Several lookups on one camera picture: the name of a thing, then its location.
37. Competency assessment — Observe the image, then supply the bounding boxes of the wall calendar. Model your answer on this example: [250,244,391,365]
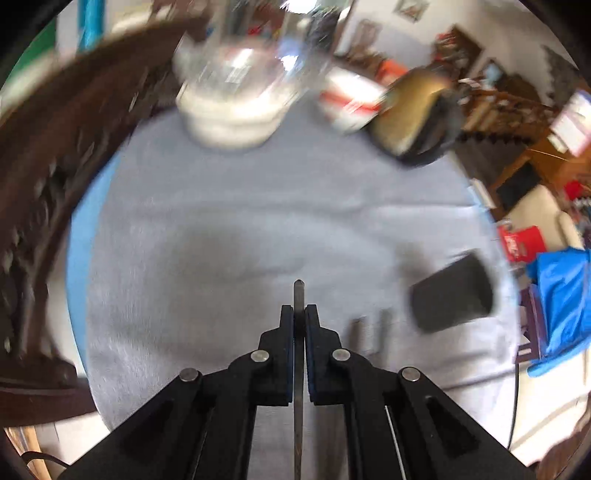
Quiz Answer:
[549,90,591,156]

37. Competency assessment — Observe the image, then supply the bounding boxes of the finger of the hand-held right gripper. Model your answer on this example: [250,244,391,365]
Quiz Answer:
[410,250,495,334]

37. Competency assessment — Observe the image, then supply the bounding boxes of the red plastic chair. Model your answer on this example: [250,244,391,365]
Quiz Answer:
[498,225,546,265]

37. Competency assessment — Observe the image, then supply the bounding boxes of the blue cloth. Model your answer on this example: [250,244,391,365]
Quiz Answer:
[525,248,591,378]

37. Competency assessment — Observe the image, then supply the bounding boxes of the grey table cloth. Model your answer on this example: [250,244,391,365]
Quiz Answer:
[85,99,523,480]

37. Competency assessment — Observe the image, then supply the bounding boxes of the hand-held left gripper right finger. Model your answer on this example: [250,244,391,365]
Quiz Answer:
[305,304,539,480]

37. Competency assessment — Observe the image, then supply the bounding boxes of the dark chopstick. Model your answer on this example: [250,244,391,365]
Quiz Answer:
[351,318,366,358]
[376,308,393,356]

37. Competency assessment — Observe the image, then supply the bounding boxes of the carved dark wooden bench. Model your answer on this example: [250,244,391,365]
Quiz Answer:
[0,22,197,428]

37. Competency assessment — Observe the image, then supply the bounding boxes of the wooden staircase railing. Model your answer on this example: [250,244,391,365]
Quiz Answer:
[462,87,557,136]

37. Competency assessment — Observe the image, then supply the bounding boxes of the cream armchair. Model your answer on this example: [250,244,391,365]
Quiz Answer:
[507,185,586,251]

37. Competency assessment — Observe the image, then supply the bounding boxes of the black handled knife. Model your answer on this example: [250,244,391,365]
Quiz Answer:
[294,279,304,480]

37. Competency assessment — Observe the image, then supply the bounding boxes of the black cable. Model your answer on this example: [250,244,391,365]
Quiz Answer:
[505,364,521,452]

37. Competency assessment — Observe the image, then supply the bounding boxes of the blue thermos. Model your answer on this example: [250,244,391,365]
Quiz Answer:
[78,0,103,52]

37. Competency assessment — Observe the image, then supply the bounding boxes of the purple box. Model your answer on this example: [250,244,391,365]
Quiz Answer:
[516,286,549,366]

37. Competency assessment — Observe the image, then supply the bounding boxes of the white red-striped bowl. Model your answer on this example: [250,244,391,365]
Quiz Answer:
[322,69,389,114]
[318,99,380,136]

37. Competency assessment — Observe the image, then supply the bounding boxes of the clear glass bowl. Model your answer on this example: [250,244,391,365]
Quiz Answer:
[185,18,298,116]

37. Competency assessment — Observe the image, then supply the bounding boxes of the brown and black utensil holder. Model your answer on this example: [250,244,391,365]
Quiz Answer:
[365,68,465,168]

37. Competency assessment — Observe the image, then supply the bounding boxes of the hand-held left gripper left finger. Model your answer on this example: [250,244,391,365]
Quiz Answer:
[58,305,296,480]

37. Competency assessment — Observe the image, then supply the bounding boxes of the orange boxes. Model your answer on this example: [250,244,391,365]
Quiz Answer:
[378,59,411,80]

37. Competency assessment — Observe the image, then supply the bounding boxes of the plain white bowl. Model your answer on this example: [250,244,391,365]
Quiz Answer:
[177,88,296,149]

